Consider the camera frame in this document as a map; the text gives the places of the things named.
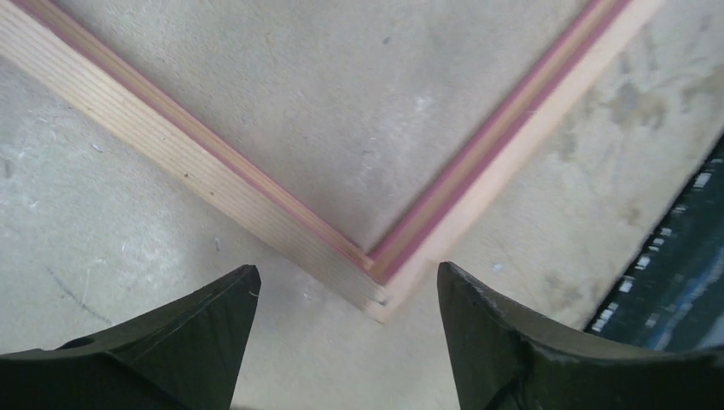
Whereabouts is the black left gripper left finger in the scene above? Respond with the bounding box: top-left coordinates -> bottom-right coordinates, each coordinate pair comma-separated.
1,265 -> 261,409

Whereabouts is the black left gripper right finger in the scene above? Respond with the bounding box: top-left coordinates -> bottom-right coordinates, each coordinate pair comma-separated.
437,262 -> 723,409

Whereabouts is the pink wooden picture frame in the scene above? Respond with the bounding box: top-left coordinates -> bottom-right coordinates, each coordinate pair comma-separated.
1,1 -> 661,321

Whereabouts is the dark blue network switch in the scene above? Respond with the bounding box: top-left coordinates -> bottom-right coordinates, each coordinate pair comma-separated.
584,140 -> 723,352

